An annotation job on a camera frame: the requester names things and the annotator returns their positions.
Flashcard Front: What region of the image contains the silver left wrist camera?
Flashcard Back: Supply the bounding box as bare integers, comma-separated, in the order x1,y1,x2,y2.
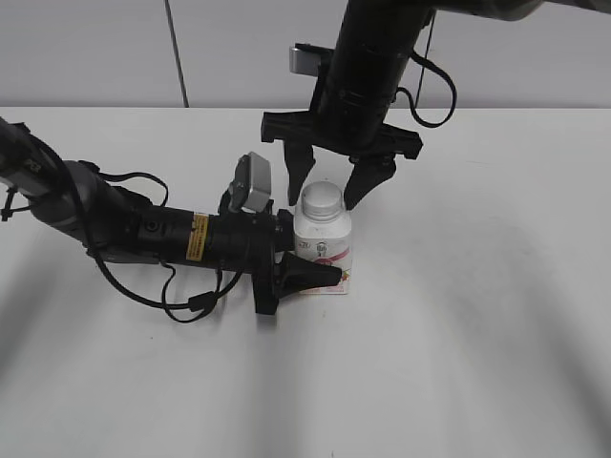
228,152,272,213

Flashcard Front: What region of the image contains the white yili yogurt bottle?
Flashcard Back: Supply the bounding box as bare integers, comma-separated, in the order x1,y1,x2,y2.
294,194,352,295

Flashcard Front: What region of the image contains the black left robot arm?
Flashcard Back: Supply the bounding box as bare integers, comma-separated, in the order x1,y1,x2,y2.
1,122,343,323

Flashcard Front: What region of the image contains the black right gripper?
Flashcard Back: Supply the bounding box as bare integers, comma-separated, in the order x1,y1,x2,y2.
261,73,423,210

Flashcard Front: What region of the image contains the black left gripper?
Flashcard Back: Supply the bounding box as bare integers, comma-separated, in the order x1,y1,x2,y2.
209,193,341,316

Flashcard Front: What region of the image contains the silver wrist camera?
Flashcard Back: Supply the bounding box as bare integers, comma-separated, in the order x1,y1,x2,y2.
228,152,272,213
289,43,334,77

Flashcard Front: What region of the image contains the white screw cap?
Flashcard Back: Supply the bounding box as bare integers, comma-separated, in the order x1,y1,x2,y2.
301,181,344,221

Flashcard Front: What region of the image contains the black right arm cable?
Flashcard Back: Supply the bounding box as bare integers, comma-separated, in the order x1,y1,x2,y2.
398,9,458,128

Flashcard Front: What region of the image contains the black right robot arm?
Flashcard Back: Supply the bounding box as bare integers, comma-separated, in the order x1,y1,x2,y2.
261,1,541,210

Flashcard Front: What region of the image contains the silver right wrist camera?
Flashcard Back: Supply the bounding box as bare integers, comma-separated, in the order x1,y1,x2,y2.
289,43,334,77

